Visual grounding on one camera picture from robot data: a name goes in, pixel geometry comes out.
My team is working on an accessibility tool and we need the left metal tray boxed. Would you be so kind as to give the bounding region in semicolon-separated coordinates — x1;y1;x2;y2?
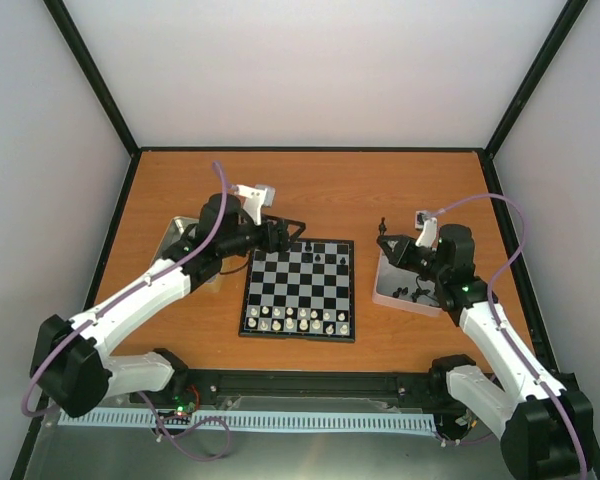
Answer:
152;215;224;294

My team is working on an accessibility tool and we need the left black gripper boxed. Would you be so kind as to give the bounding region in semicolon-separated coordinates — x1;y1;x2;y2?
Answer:
220;214;307;258

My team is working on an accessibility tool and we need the left green-lit circuit board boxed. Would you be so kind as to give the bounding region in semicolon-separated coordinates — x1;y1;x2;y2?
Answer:
158;385;201;425

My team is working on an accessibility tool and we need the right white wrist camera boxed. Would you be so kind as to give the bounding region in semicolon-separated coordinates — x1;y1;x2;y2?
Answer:
415;210;438;248

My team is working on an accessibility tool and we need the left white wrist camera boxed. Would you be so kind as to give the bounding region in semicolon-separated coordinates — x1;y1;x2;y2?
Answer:
232;184;276;225

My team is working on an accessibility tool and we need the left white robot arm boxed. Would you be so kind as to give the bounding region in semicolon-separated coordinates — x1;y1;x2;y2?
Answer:
30;194;306;418

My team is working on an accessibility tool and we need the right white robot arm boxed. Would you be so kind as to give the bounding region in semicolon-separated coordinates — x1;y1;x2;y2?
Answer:
377;219;593;479

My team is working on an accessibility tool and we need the right pink tray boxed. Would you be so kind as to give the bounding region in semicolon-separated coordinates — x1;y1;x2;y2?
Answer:
372;253;442;317

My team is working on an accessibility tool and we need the light blue cable duct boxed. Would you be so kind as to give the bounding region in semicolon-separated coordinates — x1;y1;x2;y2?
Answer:
58;407;436;436

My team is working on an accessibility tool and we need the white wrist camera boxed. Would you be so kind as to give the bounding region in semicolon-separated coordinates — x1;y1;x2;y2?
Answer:
232;184;276;225
415;210;438;248

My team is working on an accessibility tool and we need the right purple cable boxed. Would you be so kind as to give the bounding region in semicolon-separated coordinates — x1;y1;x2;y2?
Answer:
424;193;589;480

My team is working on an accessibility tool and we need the black aluminium frame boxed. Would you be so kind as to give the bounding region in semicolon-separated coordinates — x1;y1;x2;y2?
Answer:
9;0;600;480

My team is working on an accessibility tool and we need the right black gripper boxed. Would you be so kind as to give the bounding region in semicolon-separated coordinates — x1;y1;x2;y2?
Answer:
377;234;447;283

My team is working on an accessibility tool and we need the black and silver chessboard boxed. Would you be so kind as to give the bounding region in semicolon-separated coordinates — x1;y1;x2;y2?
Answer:
238;238;355;343

